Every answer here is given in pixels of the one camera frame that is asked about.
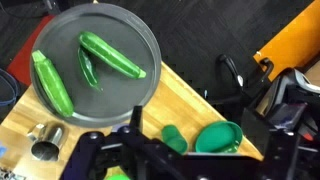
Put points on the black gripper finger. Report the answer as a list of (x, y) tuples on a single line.
[(136, 121)]

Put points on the green cup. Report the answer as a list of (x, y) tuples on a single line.
[(117, 177)]

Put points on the stainless steel cup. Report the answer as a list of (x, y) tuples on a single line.
[(47, 140)]

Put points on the small cucumber on plate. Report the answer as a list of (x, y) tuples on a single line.
[(172, 137)]

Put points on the small dark green pepper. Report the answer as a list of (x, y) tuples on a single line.
[(88, 69)]

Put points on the green plate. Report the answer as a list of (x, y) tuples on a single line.
[(219, 137)]

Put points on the large green zucchini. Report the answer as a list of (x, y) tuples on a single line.
[(100, 48)]

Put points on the round grey tray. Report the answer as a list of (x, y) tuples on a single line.
[(113, 101)]

